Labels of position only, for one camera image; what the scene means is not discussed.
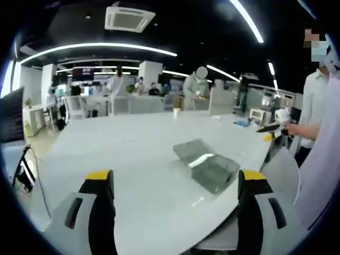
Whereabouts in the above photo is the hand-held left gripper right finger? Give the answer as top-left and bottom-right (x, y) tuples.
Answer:
(237, 169), (309, 255)

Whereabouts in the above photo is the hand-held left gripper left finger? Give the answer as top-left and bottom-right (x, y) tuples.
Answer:
(44, 168), (117, 255)

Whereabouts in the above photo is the transparent dual guide fixture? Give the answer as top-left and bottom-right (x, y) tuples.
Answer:
(189, 155), (241, 196)

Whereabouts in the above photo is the transparent divider plate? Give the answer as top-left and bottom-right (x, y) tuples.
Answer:
(173, 138), (217, 168)

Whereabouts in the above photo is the person's right hand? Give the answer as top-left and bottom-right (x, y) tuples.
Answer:
(284, 124), (300, 137)

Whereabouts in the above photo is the white box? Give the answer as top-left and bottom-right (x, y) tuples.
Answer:
(249, 108), (266, 124)

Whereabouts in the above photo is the long ceiling light strip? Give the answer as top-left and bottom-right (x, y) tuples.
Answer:
(229, 0), (265, 44)
(19, 42), (178, 65)
(267, 62), (279, 91)
(206, 64), (241, 83)

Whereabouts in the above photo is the white partition panel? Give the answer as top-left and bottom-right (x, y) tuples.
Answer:
(208, 87), (235, 116)

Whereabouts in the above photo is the person in white shirt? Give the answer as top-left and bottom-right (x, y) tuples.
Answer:
(293, 31), (340, 232)

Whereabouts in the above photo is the black stand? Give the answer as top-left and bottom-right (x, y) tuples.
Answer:
(11, 144), (37, 192)

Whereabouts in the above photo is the white office chair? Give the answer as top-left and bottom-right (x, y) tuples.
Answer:
(64, 95), (86, 120)

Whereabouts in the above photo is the dark computer monitor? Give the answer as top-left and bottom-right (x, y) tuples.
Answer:
(0, 87), (26, 146)

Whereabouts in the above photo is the ceiling air conditioner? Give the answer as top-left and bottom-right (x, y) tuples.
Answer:
(104, 5), (156, 34)

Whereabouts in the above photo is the thin cable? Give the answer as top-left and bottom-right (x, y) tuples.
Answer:
(28, 146), (53, 219)

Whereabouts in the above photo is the dark wall screen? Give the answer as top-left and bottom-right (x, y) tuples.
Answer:
(72, 66), (96, 81)

